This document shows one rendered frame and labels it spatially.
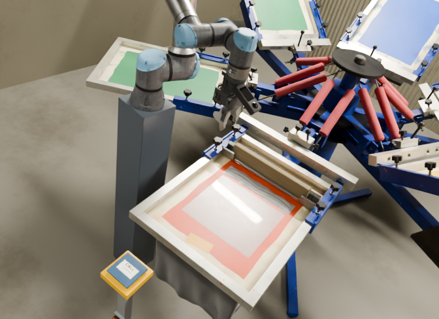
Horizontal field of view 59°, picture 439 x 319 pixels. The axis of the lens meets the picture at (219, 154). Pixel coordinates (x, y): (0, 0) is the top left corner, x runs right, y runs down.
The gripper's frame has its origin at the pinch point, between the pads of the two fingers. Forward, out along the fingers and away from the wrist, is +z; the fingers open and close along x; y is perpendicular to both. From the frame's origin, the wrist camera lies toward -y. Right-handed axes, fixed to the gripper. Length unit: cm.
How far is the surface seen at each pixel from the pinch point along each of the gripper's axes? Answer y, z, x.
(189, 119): 134, 136, -131
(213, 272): -27, 37, 25
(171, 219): 2.3, 40.9, 19.4
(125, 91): 83, 38, -17
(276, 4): 88, 9, -148
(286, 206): -24, 40, -26
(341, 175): -31, 32, -57
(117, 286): -8, 41, 53
